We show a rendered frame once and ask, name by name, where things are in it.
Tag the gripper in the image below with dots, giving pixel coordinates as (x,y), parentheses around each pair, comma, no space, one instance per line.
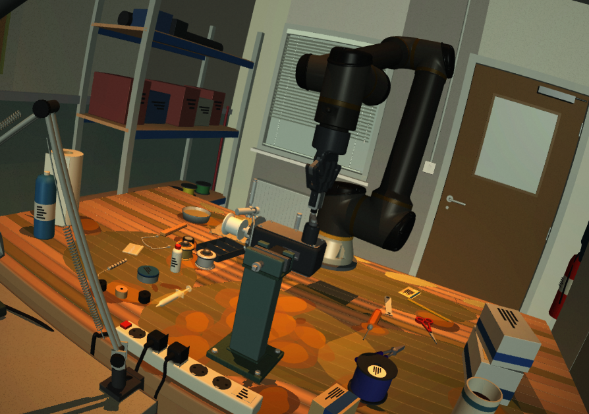
(327,161)

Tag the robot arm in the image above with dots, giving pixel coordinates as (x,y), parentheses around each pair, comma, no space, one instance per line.
(416,124)

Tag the small grey lever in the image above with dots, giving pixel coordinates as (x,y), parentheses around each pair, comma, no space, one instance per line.
(298,221)

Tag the black spinning reel body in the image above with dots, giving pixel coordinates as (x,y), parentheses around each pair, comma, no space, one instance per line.
(303,253)

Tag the white reel spool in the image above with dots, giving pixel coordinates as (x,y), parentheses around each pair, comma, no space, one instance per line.
(234,225)

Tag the white radiator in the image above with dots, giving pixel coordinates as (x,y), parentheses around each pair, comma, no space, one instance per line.
(276,202)

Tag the window with blinds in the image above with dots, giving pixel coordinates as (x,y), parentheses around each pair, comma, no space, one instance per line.
(294,110)

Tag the red stick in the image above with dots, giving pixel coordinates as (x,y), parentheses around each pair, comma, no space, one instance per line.
(219,156)

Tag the black tray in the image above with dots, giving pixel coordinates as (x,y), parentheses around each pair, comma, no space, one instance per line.
(225,247)

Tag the green line spool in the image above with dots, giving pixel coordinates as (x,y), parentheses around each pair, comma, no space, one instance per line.
(203,186)

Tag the grey bowl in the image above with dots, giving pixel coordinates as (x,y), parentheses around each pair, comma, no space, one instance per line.
(196,214)

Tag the small red box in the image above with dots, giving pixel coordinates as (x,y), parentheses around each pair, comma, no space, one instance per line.
(217,108)

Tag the dark green clamp stand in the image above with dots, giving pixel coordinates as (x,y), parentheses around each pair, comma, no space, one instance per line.
(257,304)

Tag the silver spool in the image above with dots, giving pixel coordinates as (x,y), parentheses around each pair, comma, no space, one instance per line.
(205,258)

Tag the grey box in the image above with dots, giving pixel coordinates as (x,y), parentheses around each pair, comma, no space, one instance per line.
(204,112)

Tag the small white tube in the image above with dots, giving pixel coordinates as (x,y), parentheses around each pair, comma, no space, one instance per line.
(388,306)

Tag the small printed card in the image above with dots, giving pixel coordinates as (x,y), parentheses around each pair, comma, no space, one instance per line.
(409,293)

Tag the orange screwdriver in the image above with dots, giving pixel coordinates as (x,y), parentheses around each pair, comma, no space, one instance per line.
(373,320)

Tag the black yellow line spool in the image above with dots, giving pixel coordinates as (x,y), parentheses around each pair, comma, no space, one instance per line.
(187,248)

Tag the brown door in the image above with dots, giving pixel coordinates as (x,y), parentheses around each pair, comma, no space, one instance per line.
(465,230)

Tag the wooden block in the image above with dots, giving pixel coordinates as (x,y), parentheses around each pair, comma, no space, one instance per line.
(174,229)

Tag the white bottle red cap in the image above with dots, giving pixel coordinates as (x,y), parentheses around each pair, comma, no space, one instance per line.
(176,260)

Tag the yellow pencil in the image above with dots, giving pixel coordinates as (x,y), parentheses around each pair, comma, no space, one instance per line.
(430,310)

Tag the red scissors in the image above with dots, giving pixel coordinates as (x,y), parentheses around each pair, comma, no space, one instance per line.
(424,322)

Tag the dark blue box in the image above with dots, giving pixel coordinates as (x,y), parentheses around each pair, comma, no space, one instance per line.
(157,106)

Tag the cream syringe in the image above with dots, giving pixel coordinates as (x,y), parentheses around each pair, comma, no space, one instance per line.
(172,296)

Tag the long black box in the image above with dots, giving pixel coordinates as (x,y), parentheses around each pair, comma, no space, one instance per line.
(198,36)

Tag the grey blue round tin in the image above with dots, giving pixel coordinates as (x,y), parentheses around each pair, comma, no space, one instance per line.
(147,274)

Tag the beige square pad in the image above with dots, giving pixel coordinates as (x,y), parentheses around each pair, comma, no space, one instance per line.
(133,248)

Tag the large blue spool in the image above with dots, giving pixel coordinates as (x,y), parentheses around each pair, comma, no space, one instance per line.
(370,380)

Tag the grey shelf unit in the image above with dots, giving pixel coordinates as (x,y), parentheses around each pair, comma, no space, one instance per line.
(135,92)

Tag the black round cap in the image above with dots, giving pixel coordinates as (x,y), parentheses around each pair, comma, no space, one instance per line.
(144,296)

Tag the cardboard box blue stripe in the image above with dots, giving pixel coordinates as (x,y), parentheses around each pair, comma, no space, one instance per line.
(333,400)

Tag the small bristle brush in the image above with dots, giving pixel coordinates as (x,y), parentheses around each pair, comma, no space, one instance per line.
(115,265)

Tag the white power strip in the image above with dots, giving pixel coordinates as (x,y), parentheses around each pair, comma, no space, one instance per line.
(202,375)

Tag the large red box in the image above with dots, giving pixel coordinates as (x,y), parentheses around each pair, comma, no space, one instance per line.
(112,96)

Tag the grey roll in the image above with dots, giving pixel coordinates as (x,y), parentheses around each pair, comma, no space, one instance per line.
(121,292)

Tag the small black cylinder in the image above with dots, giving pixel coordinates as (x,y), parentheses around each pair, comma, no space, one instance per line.
(102,285)

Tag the white box blue stripe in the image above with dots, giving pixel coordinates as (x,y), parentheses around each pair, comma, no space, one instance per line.
(492,373)
(508,336)

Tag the beige paper roll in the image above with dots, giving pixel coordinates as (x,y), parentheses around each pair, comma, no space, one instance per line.
(73,175)

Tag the red fire extinguisher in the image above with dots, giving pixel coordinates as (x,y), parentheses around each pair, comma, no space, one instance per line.
(563,290)

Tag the white cup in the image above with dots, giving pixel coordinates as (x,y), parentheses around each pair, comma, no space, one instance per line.
(478,398)

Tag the blue spray can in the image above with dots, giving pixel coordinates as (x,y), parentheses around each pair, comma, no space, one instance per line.
(44,207)

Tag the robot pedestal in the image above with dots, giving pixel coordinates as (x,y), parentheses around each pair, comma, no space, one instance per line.
(338,252)

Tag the white wall switch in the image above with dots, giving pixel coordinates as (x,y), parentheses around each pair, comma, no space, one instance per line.
(429,167)

